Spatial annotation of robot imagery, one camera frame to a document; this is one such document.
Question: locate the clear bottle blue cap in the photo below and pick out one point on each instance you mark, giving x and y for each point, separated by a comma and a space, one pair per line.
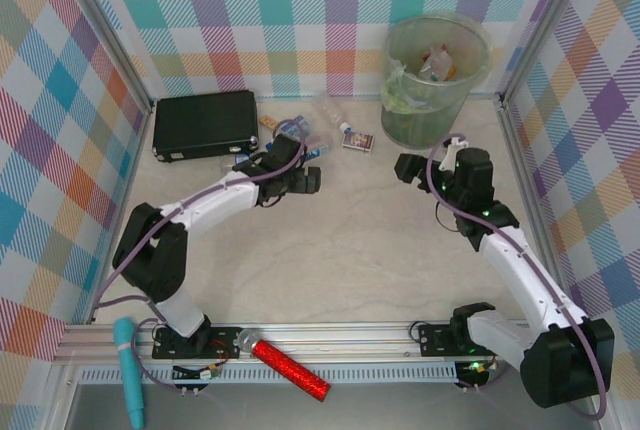
242, 157

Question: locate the aluminium frame side rail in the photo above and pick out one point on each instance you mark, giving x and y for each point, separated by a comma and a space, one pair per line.
138, 150
525, 175

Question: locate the small connector board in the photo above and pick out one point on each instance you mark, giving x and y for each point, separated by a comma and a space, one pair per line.
475, 367
207, 374

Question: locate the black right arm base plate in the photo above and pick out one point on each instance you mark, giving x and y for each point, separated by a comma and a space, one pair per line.
435, 340

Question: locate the small printed card box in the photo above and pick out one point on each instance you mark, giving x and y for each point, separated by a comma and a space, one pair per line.
359, 141

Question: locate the clear bottle green label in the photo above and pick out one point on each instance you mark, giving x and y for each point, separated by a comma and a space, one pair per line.
437, 62

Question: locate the translucent green waste bin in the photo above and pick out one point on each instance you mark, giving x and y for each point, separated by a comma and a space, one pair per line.
415, 125

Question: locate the grey metal shelf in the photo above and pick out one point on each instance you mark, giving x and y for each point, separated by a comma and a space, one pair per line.
400, 405

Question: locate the red glitter tube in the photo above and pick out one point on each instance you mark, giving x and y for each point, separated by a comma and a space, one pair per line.
290, 370

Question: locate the aluminium frame post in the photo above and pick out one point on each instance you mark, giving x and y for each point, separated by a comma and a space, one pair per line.
107, 30
545, 25

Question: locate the round silver knob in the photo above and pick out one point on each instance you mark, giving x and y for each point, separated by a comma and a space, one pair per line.
248, 340

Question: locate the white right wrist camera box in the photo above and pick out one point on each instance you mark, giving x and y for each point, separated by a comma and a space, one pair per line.
456, 141

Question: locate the small orange wooden block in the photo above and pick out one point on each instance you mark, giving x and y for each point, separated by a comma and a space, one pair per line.
270, 123

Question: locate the black hard case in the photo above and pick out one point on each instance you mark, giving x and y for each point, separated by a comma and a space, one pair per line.
200, 125

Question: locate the red label tea bottle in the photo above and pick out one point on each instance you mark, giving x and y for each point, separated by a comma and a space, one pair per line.
426, 56

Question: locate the teal handheld tool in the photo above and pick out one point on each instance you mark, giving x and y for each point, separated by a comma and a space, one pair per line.
131, 385

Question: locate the clear bottle blue white label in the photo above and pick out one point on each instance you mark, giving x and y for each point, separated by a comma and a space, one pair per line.
320, 147

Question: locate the aluminium mounting rail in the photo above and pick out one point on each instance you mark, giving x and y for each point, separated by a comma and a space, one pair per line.
350, 342

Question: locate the right small connector board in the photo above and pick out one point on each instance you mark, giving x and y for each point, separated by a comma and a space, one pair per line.
475, 367

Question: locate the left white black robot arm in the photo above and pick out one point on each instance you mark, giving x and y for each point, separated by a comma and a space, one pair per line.
210, 200

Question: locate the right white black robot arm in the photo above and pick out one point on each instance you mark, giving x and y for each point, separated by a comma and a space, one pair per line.
525, 275

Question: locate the left small connector board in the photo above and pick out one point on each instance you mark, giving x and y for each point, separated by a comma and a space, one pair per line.
207, 374

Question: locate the clear bottle without label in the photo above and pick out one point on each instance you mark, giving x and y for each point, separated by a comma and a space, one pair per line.
330, 110

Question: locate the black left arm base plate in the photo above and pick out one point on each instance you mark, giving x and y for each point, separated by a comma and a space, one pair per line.
222, 337

